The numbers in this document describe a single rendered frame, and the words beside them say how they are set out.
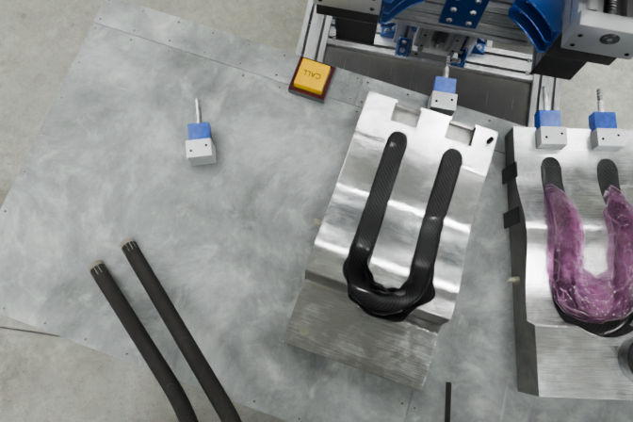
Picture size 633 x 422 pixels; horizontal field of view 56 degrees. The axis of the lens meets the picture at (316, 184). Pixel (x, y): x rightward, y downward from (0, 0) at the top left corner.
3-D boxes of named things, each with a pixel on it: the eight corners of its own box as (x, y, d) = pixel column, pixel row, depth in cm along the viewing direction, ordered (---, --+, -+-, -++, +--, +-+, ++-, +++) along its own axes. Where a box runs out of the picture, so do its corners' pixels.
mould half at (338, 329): (365, 107, 124) (370, 80, 111) (486, 146, 122) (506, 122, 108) (284, 341, 112) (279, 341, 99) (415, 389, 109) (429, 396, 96)
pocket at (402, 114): (394, 106, 118) (397, 99, 115) (419, 114, 118) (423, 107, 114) (387, 126, 117) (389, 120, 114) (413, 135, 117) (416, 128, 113)
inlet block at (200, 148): (187, 106, 124) (182, 96, 119) (211, 104, 124) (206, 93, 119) (191, 166, 121) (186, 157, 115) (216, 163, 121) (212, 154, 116)
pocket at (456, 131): (446, 122, 117) (450, 116, 114) (472, 131, 117) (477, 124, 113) (440, 143, 116) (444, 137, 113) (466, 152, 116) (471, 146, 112)
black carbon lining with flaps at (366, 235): (387, 131, 115) (394, 113, 106) (467, 156, 114) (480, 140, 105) (330, 302, 107) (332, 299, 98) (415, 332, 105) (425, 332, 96)
